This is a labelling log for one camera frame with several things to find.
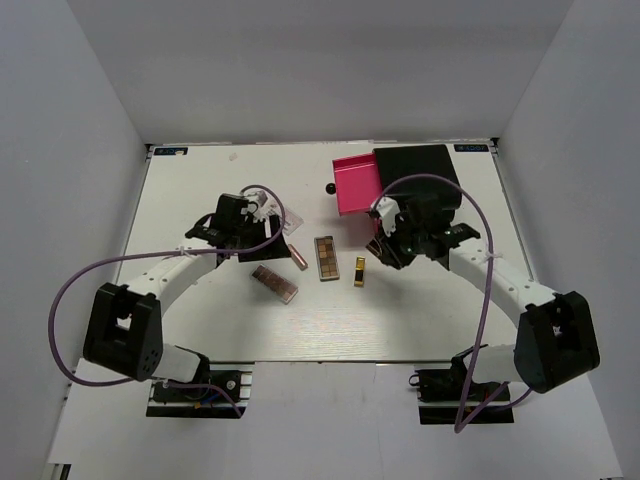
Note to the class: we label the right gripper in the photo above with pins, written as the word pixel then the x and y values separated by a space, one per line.
pixel 389 252

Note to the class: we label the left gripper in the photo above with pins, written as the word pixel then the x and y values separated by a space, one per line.
pixel 277 248

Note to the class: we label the rose gold lipstick tube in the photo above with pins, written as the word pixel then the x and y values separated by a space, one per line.
pixel 298 259

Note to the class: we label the black drawer organizer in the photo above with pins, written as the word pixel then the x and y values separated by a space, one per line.
pixel 423 170

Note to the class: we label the gold black lipstick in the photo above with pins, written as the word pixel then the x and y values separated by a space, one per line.
pixel 359 272

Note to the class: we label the pink drawer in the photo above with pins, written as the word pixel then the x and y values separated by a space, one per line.
pixel 357 183

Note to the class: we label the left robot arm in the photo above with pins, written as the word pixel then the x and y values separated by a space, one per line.
pixel 125 330

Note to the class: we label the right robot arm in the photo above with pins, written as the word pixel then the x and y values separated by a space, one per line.
pixel 555 339

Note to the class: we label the white labelled card box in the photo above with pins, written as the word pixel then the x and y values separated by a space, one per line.
pixel 291 222

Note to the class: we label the pink brown eyeshadow palette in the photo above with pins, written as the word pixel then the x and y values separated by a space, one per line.
pixel 282 288

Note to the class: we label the brown eyeshadow palette upright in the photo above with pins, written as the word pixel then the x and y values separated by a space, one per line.
pixel 326 257

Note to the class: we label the blue label right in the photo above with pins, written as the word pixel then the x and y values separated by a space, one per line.
pixel 471 148

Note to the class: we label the blue label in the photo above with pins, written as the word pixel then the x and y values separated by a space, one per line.
pixel 471 148
pixel 170 151

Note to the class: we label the blue label left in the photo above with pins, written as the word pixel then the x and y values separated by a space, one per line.
pixel 170 151

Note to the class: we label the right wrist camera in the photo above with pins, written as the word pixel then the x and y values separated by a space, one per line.
pixel 383 212

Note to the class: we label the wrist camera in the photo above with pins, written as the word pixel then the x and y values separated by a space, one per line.
pixel 383 212
pixel 255 208

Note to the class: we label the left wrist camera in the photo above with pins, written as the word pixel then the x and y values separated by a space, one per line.
pixel 255 208

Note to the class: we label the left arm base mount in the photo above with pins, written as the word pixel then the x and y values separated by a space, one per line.
pixel 225 395

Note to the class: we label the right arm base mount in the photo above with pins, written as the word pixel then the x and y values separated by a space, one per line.
pixel 439 392

